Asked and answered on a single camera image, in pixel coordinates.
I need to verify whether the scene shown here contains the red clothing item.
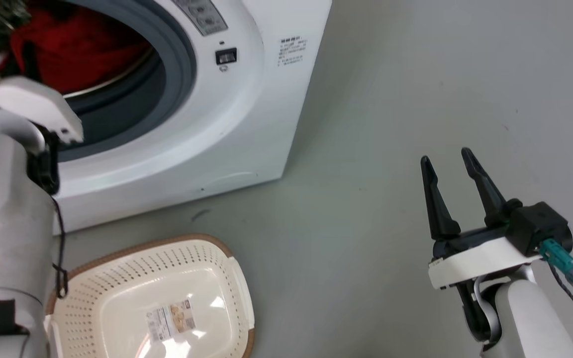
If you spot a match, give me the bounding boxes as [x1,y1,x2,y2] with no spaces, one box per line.
[0,4,154,96]

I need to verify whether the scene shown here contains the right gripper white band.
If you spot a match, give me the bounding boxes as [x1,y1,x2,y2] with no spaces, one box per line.
[419,147,542,291]

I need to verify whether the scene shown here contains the cream perforated laundry basket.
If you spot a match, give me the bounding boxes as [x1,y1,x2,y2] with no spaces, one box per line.
[45,234,257,358]

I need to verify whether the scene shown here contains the teal cable connector plug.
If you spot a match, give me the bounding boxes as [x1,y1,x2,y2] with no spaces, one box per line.
[540,238,573,287]

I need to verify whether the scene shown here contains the printed basket label sticker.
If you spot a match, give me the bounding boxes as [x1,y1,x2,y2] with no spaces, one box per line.
[146,298,197,344]

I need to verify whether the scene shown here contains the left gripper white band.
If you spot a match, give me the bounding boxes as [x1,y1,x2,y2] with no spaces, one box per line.
[0,41,85,145]

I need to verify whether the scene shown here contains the white front-load washing machine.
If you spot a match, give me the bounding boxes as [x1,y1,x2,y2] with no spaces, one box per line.
[0,0,333,235]

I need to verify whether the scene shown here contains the black washer door latch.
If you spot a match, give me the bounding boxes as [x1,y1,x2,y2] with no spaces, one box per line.
[215,47,238,67]

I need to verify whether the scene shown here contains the grey rubber door gasket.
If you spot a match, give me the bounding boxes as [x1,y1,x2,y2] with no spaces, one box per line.
[57,0,198,163]

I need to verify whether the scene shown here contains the white printed washer label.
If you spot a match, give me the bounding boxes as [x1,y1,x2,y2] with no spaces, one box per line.
[277,35,309,68]

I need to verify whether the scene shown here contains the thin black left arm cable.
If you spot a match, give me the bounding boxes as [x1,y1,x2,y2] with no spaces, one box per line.
[49,193,70,300]

